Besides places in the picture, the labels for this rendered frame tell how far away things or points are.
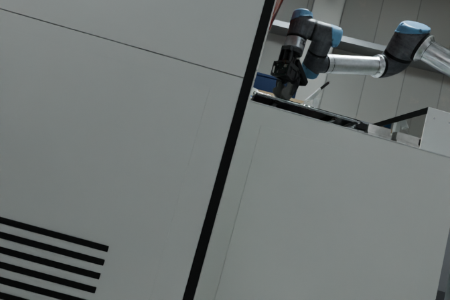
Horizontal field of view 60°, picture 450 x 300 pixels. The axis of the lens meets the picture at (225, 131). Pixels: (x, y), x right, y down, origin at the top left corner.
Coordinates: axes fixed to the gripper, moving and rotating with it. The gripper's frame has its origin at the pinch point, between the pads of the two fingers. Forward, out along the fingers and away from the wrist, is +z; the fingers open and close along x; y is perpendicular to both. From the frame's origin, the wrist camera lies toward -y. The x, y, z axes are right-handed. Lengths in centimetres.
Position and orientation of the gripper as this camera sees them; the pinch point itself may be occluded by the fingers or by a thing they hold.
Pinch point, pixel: (282, 104)
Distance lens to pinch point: 144.2
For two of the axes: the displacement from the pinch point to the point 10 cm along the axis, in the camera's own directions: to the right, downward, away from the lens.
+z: -2.7, 9.6, -1.2
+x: 7.6, 1.3, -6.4
